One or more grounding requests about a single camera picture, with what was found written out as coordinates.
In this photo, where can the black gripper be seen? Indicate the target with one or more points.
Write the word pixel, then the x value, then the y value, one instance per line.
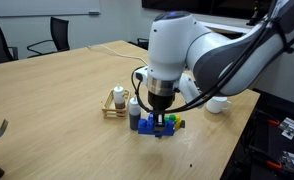
pixel 159 104

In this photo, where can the large blue toy brick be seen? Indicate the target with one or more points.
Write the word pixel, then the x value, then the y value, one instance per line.
pixel 146 126

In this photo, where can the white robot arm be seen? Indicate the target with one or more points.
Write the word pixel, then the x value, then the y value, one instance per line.
pixel 189 63

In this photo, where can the green and yellow toy brick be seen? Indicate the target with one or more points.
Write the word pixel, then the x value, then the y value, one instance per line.
pixel 176 119

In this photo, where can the dark sauce squeeze bottle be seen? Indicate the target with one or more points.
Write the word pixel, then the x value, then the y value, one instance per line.
pixel 134 113

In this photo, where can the small wooden basket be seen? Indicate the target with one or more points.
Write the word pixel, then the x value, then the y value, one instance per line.
pixel 110 111

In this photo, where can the sauce bottle in basket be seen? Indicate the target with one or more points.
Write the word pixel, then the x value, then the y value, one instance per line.
pixel 118 94

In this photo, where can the white ceramic mug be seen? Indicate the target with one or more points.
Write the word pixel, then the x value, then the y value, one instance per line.
pixel 217 104

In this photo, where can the black office chair right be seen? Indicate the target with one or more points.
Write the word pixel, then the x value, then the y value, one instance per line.
pixel 143 43

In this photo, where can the whiteboard tray with eraser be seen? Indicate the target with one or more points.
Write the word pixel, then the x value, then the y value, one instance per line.
pixel 90 13

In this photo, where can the black office chair middle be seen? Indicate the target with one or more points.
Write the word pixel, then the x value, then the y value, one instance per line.
pixel 59 34

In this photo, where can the orange-handled clamp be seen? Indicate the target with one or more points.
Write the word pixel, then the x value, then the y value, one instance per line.
pixel 267 118

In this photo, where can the metal bracket parts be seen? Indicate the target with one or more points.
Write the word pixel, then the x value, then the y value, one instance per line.
pixel 287 127

